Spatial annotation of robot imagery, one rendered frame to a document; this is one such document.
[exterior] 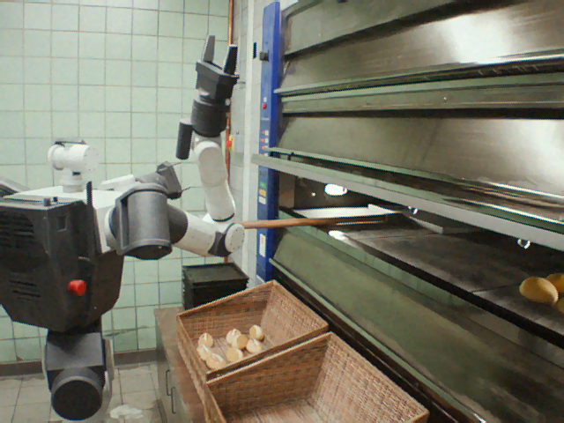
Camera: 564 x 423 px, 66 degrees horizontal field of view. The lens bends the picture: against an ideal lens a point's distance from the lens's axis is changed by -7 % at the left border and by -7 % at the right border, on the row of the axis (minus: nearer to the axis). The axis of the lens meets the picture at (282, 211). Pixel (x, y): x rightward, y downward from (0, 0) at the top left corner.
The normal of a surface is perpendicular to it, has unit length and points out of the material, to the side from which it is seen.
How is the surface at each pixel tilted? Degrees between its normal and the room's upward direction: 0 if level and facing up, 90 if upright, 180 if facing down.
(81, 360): 45
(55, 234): 90
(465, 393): 64
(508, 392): 70
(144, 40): 90
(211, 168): 113
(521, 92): 90
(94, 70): 90
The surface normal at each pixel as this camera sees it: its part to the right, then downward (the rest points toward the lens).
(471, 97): -0.93, 0.04
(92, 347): 0.28, -0.57
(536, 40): -0.86, -0.30
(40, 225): -0.25, 0.17
